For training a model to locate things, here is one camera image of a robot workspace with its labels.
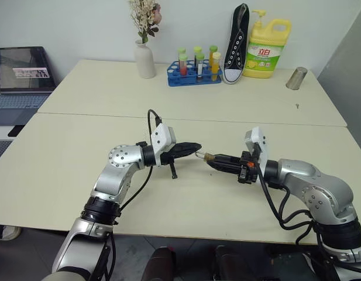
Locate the yellow-capped tube orange liquid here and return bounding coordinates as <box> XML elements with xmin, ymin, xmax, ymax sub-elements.
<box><xmin>212</xmin><ymin>52</ymin><xmax>222</xmax><ymax>81</ymax></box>

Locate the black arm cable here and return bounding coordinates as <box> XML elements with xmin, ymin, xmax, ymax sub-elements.
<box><xmin>94</xmin><ymin>109</ymin><xmax>163</xmax><ymax>281</ymax></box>
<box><xmin>256</xmin><ymin>162</ymin><xmax>339</xmax><ymax>264</ymax></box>

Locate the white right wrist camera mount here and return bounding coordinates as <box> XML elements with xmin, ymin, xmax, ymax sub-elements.
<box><xmin>244</xmin><ymin>126</ymin><xmax>269</xmax><ymax>179</ymax></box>

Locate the brass padlock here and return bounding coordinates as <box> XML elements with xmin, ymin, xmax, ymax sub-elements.
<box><xmin>195</xmin><ymin>150</ymin><xmax>214</xmax><ymax>163</ymax></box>

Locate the yellow detergent pump bottle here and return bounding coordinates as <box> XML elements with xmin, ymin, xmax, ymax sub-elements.
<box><xmin>243</xmin><ymin>9</ymin><xmax>293</xmax><ymax>79</ymax></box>

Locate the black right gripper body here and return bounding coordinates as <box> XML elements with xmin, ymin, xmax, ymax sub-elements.
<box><xmin>237</xmin><ymin>150</ymin><xmax>259</xmax><ymax>185</ymax></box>

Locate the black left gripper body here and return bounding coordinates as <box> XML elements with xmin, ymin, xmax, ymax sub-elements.
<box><xmin>161</xmin><ymin>150</ymin><xmax>178</xmax><ymax>180</ymax></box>

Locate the green-capped tube orange liquid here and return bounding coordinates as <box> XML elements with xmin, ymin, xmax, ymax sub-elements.
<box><xmin>209</xmin><ymin>44</ymin><xmax>218</xmax><ymax>70</ymax></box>

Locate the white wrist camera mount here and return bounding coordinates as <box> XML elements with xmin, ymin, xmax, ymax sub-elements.
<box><xmin>150</xmin><ymin>124</ymin><xmax>177</xmax><ymax>167</ymax></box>
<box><xmin>244</xmin><ymin>126</ymin><xmax>269</xmax><ymax>179</ymax></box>

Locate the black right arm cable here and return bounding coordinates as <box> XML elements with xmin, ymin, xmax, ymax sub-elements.
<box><xmin>256</xmin><ymin>162</ymin><xmax>339</xmax><ymax>264</ymax></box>

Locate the dried flower bouquet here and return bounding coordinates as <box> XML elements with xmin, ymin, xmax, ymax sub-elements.
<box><xmin>128</xmin><ymin>0</ymin><xmax>163</xmax><ymax>44</ymax></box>

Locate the white shoe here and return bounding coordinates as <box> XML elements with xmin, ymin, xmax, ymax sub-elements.
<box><xmin>0</xmin><ymin>224</ymin><xmax>22</xmax><ymax>243</ymax></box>

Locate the dark rounded shape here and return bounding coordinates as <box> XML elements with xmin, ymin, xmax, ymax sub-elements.
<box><xmin>212</xmin><ymin>245</ymin><xmax>251</xmax><ymax>281</ymax></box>
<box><xmin>143</xmin><ymin>246</ymin><xmax>177</xmax><ymax>281</ymax></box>

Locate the steel metal cup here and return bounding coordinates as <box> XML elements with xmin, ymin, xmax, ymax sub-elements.
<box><xmin>286</xmin><ymin>66</ymin><xmax>308</xmax><ymax>91</ymax></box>

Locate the grey open laptop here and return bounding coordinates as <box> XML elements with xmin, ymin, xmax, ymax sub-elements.
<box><xmin>0</xmin><ymin>46</ymin><xmax>57</xmax><ymax>127</ymax></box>

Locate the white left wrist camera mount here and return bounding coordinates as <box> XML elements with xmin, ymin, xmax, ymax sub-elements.
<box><xmin>150</xmin><ymin>124</ymin><xmax>177</xmax><ymax>167</ymax></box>

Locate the white ceramic vase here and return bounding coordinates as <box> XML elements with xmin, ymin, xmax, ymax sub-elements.
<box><xmin>134</xmin><ymin>39</ymin><xmax>157</xmax><ymax>79</ymax></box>

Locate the blue test tube rack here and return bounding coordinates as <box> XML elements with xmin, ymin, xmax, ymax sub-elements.
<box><xmin>167</xmin><ymin>60</ymin><xmax>222</xmax><ymax>87</ymax></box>

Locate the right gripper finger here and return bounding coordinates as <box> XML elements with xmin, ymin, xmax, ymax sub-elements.
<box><xmin>208</xmin><ymin>161</ymin><xmax>241</xmax><ymax>176</ymax></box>
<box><xmin>211</xmin><ymin>154</ymin><xmax>242</xmax><ymax>165</ymax></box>

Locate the black canvas sneaker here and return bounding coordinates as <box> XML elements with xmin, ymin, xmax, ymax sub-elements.
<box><xmin>222</xmin><ymin>2</ymin><xmax>250</xmax><ymax>84</ymax></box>

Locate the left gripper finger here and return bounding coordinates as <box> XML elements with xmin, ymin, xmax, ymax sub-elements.
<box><xmin>171</xmin><ymin>149</ymin><xmax>198</xmax><ymax>160</ymax></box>
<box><xmin>173</xmin><ymin>142</ymin><xmax>202</xmax><ymax>152</ymax></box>

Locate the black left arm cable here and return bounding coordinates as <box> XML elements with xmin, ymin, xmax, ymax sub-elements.
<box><xmin>94</xmin><ymin>109</ymin><xmax>163</xmax><ymax>281</ymax></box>

